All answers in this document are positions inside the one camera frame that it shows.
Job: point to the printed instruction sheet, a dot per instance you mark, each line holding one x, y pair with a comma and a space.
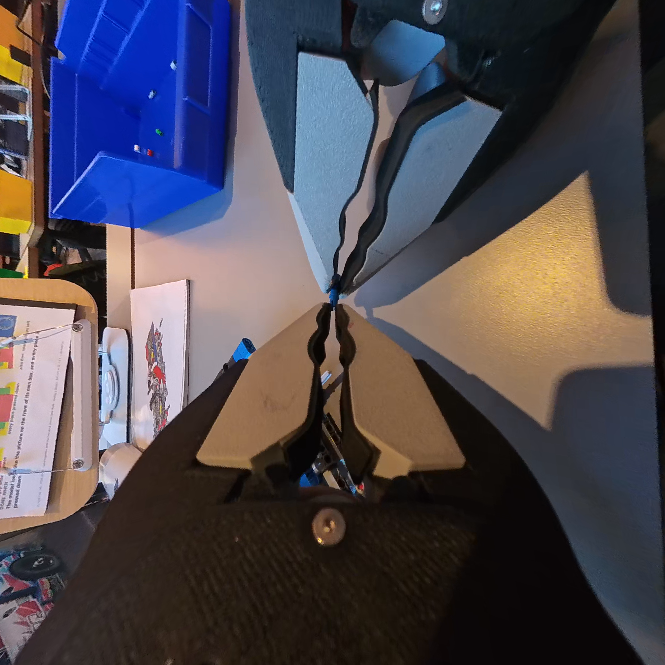
36, 415

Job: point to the blue connector pin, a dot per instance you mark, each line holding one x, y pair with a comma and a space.
333, 295

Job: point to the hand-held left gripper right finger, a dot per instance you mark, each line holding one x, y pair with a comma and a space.
395, 410

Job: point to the building instruction booklet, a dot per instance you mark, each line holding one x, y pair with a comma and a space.
156, 322

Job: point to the blue storage bin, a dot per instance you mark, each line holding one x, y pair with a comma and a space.
104, 192

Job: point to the brick car chassis model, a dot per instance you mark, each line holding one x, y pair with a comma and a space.
240, 350

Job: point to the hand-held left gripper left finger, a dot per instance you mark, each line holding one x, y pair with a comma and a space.
260, 405

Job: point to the toy car set box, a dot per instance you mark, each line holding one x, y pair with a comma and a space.
26, 592

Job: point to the yellow storage bin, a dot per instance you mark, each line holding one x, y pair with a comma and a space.
13, 208

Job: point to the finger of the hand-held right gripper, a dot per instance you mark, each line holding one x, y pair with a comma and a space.
441, 156
327, 156

